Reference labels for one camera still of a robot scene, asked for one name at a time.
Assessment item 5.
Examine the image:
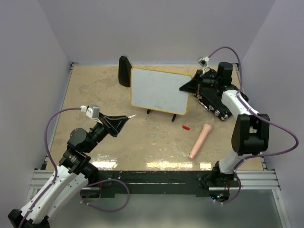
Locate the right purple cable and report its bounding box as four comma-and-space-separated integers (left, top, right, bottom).
206, 47, 299, 205

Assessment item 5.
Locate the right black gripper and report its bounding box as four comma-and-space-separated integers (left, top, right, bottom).
180, 70, 219, 95

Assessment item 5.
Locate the yellow framed whiteboard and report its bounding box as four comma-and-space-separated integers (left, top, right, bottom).
131, 67, 191, 115

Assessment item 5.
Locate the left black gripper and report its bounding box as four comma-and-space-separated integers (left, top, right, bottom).
85, 112, 128, 152

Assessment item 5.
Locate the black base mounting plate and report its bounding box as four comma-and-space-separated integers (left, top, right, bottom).
70, 170, 240, 199

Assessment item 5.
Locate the black flat electronic box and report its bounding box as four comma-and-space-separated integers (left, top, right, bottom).
194, 70, 249, 121

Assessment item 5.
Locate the pink plastic handle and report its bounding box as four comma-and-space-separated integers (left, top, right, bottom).
188, 122, 213, 160

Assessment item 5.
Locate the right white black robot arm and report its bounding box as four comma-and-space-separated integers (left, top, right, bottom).
179, 62, 270, 188

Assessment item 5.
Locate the purple cable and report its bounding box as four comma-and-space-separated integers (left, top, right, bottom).
206, 47, 299, 205
16, 105, 130, 228

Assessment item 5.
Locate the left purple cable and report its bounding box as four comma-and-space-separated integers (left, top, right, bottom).
16, 105, 130, 228

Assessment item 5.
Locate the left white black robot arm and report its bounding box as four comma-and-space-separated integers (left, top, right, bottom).
8, 114, 129, 228

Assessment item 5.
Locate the black wedge stand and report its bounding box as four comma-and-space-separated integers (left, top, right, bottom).
118, 56, 133, 87

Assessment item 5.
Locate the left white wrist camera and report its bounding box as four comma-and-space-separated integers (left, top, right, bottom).
80, 104, 100, 119

